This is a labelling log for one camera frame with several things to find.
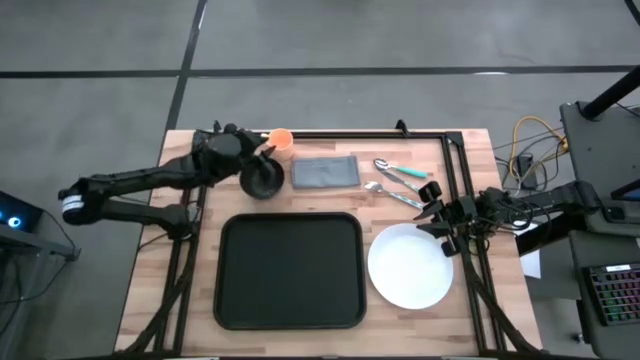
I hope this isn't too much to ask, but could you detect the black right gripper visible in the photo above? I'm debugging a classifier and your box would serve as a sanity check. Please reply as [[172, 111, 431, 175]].
[[412, 181, 484, 259]]

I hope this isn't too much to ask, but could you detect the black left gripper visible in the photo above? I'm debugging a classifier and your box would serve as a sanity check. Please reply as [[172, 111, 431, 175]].
[[214, 123, 278, 184]]

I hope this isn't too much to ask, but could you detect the orange plastic cup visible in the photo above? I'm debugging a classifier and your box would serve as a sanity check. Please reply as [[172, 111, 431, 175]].
[[267, 128, 295, 162]]

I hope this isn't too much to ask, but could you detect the black bowl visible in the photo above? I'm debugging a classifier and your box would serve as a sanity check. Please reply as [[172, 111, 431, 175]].
[[238, 154, 286, 201]]

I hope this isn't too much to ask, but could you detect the fork with white-teal patterned handle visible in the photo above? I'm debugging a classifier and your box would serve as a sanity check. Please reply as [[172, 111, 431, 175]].
[[363, 180, 425, 211]]

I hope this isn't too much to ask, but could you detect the spoon with teal handle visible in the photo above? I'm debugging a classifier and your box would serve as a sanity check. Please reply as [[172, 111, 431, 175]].
[[373, 157, 430, 180]]

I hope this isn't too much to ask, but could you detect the knife with patterned handle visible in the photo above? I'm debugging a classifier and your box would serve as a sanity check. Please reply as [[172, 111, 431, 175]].
[[383, 169, 421, 194]]

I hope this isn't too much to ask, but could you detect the white round plate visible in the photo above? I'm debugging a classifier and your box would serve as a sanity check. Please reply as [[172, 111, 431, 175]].
[[367, 222, 455, 311]]

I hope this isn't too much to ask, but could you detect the grey cloth napkin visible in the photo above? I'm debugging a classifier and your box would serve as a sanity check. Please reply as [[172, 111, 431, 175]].
[[291, 155, 362, 190]]

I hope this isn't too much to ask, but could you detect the black plastic tray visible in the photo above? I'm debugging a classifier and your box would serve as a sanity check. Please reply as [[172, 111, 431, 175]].
[[213, 211, 368, 332]]

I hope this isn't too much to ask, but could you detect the black power adapter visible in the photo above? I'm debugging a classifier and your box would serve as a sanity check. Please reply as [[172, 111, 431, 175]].
[[516, 153, 540, 191]]

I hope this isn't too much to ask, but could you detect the white paper sheet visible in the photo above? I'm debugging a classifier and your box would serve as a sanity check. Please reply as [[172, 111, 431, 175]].
[[512, 219, 543, 280]]

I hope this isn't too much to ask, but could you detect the grey keyboard desk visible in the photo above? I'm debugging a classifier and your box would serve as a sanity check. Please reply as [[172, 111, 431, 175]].
[[568, 229, 640, 360]]

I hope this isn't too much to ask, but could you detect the black handheld device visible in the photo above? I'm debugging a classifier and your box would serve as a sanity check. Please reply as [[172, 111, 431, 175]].
[[599, 178, 640, 224]]

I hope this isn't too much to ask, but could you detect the backlit rainbow keyboard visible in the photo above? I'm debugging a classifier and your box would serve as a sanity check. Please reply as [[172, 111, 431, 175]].
[[582, 262, 640, 328]]

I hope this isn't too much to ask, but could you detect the black pole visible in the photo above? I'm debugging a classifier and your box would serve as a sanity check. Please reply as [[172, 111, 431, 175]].
[[579, 64, 640, 121]]

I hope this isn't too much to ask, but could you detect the grey side table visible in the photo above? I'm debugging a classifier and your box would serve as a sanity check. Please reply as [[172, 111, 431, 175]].
[[0, 222, 82, 262]]

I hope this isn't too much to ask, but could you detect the black computer with blue light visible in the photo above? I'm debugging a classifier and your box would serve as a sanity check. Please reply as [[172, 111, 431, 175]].
[[0, 189, 44, 234]]

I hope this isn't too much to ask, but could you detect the black aluminium table frame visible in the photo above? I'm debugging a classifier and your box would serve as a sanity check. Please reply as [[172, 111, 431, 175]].
[[114, 118, 546, 359]]

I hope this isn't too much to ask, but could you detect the yellow cable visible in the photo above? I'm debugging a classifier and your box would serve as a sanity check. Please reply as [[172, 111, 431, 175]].
[[508, 115, 570, 191]]

